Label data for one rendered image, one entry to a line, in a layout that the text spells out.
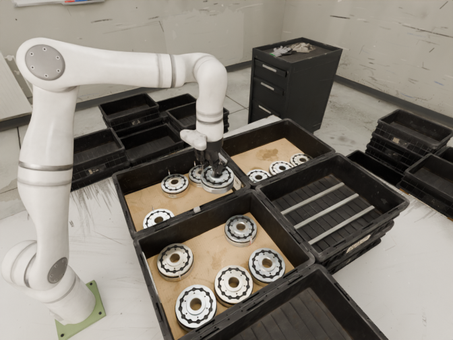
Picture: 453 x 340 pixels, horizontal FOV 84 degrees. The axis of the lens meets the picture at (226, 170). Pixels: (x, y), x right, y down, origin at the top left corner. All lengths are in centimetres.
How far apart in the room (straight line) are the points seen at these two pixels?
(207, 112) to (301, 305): 55
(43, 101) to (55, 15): 282
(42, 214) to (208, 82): 43
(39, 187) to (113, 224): 56
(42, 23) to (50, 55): 288
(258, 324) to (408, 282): 56
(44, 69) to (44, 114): 11
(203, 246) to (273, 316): 27
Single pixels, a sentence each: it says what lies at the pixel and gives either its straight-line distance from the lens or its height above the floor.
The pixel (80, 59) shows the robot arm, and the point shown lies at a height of 137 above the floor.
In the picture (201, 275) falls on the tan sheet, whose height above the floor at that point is 83.
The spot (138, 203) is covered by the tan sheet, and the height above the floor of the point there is 83.
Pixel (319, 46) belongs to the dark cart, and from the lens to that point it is 261.
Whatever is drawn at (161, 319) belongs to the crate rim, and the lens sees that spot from 66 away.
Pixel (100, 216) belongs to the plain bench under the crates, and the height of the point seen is 70.
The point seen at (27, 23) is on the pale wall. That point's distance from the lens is 344.
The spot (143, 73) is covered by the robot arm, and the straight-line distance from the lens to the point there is 57.
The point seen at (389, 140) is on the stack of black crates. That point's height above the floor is 49.
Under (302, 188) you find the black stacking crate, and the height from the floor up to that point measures 83.
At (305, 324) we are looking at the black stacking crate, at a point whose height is 83.
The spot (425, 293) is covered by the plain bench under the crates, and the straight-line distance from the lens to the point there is 110.
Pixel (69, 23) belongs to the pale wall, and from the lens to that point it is 346.
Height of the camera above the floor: 153
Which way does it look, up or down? 42 degrees down
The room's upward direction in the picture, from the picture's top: straight up
